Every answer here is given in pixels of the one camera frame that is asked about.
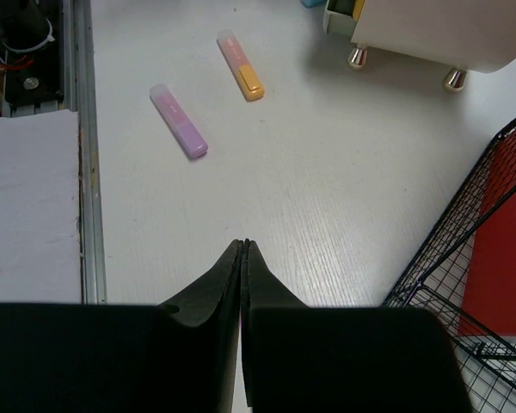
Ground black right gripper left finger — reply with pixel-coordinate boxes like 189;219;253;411
0;240;243;412

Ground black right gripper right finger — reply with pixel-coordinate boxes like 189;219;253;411
241;241;472;412

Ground red file folder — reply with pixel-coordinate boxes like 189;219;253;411
462;131;516;342

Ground purple tube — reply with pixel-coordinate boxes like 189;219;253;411
150;83;208;160

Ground orange capped pink tube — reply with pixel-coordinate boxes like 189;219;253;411
217;30;265;102

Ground pale green bottom tray drawer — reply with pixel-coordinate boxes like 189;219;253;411
322;0;357;38

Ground blue tube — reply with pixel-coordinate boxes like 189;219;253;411
300;0;325;8

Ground yellow bottom drawer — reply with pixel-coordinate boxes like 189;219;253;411
352;0;365;21

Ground cream semicircular drawer box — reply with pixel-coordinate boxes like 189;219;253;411
347;0;516;91

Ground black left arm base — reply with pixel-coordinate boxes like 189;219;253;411
0;1;64;108

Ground black wire mesh organizer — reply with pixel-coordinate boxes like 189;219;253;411
384;118;516;412

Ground aluminium front rail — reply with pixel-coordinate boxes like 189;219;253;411
62;1;107;305

